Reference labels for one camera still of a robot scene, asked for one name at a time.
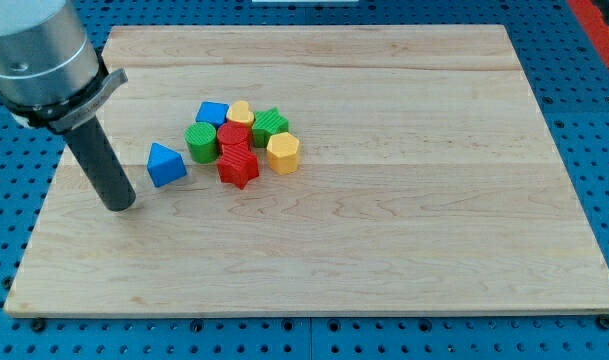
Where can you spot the red cylinder block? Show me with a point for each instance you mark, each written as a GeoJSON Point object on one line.
{"type": "Point", "coordinates": [232, 134]}

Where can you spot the yellow heart block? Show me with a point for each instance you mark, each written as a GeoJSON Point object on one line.
{"type": "Point", "coordinates": [240, 112]}

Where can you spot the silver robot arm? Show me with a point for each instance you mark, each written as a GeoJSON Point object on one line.
{"type": "Point", "coordinates": [52, 77]}

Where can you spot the blue square block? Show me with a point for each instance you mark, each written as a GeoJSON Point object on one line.
{"type": "Point", "coordinates": [213, 113]}

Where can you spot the light wooden board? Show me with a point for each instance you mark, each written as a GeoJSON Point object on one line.
{"type": "Point", "coordinates": [429, 185]}

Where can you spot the blue triangle block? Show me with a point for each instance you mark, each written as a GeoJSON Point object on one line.
{"type": "Point", "coordinates": [164, 165]}

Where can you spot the green cylinder block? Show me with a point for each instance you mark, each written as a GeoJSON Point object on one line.
{"type": "Point", "coordinates": [200, 138]}

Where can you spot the black and grey tool clamp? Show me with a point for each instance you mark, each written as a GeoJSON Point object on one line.
{"type": "Point", "coordinates": [71, 113]}

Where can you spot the yellow hexagon block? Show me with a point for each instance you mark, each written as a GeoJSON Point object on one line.
{"type": "Point", "coordinates": [283, 153]}

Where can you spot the red star block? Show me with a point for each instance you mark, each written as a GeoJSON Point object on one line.
{"type": "Point", "coordinates": [237, 165]}

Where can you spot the green star block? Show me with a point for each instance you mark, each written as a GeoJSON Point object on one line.
{"type": "Point", "coordinates": [268, 123]}

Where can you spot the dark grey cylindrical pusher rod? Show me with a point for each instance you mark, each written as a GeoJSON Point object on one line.
{"type": "Point", "coordinates": [96, 157]}

